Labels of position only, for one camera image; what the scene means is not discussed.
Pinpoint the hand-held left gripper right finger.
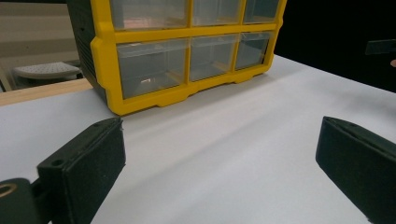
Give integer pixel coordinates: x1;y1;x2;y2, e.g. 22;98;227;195
315;116;396;224

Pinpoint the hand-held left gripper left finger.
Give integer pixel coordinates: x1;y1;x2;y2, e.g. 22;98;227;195
36;117;127;224

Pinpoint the white perforated stool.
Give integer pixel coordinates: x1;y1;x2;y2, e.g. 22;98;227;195
12;61;83;81

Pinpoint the yellow black drawer cabinet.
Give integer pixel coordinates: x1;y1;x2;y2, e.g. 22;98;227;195
65;0;288;117

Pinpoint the set of clear plastic drawers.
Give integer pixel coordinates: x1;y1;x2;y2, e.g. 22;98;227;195
109;0;280;100

